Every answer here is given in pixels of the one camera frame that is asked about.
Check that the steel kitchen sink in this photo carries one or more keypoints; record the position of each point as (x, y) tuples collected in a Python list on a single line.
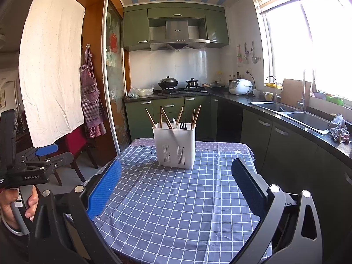
[(313, 122)]

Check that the small black pot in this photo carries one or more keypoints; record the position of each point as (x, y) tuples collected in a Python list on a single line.
[(192, 83)]

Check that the white plastic utensil holder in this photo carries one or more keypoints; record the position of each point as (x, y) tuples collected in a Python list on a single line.
[(175, 147)]

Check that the white rice cooker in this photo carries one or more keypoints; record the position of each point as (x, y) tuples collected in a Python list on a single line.
[(240, 87)]

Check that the black fork in holder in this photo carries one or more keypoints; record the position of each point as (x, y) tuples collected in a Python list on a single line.
[(183, 125)]

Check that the black wok with lid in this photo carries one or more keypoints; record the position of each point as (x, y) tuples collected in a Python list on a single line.
[(168, 82)]

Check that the black frying pan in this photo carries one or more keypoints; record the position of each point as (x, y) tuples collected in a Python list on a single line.
[(213, 85)]

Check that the white hanging cloth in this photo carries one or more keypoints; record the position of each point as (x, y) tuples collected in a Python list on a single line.
[(48, 69)]

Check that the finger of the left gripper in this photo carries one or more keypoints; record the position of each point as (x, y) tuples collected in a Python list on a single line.
[(48, 165), (47, 150)]

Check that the chrome sink faucet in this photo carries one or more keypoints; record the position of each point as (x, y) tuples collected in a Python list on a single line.
[(301, 103)]

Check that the plastic bag on counter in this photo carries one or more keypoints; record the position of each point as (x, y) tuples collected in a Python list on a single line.
[(140, 92)]

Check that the wooden chopstick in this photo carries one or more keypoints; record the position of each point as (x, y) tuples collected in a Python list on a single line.
[(179, 117), (196, 116), (166, 119), (151, 119)]

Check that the person's left hand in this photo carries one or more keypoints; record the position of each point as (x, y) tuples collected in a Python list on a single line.
[(18, 205)]

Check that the wooden cutting board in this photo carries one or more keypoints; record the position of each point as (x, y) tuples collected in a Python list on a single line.
[(292, 90)]

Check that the green kitchen cabinets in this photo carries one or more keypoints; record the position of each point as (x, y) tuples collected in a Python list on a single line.
[(311, 36)]

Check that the sliding glass door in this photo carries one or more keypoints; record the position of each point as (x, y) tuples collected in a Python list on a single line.
[(114, 76)]

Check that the steel range hood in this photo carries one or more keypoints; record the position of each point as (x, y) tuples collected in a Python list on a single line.
[(177, 34)]

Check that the blue checkered tablecloth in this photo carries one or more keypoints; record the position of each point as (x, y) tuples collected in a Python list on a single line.
[(159, 214)]

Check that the red wooden chair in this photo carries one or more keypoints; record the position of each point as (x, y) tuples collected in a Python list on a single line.
[(76, 143)]

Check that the checkered purple apron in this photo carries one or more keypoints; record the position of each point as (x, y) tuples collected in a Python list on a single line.
[(94, 113)]

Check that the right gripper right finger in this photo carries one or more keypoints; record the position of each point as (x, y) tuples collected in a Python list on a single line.
[(288, 230)]

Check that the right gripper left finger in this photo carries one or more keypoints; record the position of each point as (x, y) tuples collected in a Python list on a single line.
[(50, 241)]

